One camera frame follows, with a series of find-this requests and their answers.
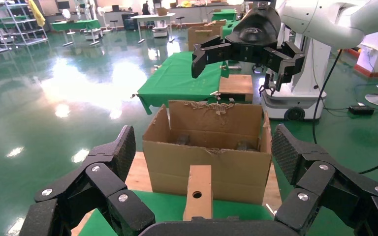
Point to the yellow hanging cloth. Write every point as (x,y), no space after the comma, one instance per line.
(38,14)

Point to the brown cardboard box with flaps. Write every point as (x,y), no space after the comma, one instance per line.
(202,35)

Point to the large open cardboard carton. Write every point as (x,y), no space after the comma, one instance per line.
(169,163)

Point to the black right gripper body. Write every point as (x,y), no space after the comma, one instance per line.
(254,32)

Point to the white wheeled cart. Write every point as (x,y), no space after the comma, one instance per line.
(160,31)

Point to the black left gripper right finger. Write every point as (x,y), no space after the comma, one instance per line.
(319,182)

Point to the white table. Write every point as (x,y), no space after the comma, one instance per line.
(153,17)

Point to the small cardboard box with hole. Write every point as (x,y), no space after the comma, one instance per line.
(197,180)

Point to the small wooden table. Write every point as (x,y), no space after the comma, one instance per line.
(236,85)

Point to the metal binder clip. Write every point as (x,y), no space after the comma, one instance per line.
(270,209)
(134,96)
(157,66)
(215,95)

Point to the green covered table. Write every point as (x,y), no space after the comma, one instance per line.
(76,24)
(176,78)
(225,15)

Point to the white standing fan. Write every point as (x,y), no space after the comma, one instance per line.
(66,14)

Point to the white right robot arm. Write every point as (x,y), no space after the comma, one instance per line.
(322,19)

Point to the black power adapter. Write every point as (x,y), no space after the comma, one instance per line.
(360,110)

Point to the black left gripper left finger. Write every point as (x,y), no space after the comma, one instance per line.
(110,198)

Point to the white wheeled robot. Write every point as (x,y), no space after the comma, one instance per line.
(309,71)

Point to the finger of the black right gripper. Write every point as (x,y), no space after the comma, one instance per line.
(285,63)
(211,53)

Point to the white cabinet red base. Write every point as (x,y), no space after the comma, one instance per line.
(371,55)

